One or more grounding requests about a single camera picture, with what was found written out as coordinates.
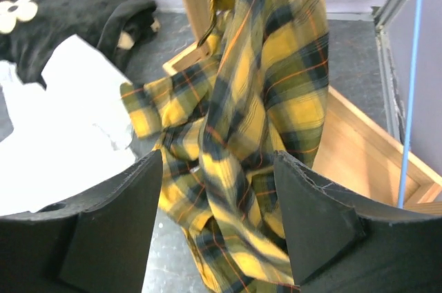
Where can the yellow plaid shirt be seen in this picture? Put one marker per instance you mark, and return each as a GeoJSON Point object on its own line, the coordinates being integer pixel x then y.
{"type": "Point", "coordinates": [262, 89]}

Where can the light blue wire hanger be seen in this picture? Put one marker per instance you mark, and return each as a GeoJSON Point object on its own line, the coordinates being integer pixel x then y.
{"type": "Point", "coordinates": [410, 103]}

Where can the wooden clothes rack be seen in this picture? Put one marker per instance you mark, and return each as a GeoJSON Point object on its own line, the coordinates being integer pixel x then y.
{"type": "Point", "coordinates": [354, 151]}

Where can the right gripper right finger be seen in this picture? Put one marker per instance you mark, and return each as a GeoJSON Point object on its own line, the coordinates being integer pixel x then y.
{"type": "Point", "coordinates": [341, 241]}

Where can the white shirt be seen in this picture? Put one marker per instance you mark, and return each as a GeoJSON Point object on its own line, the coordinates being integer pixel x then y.
{"type": "Point", "coordinates": [66, 135]}

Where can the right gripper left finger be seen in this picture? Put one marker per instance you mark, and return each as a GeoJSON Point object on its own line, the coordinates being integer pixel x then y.
{"type": "Point", "coordinates": [96, 241]}

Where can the black flower-pattern garment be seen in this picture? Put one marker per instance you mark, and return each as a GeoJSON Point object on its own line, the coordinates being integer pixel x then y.
{"type": "Point", "coordinates": [32, 29]}

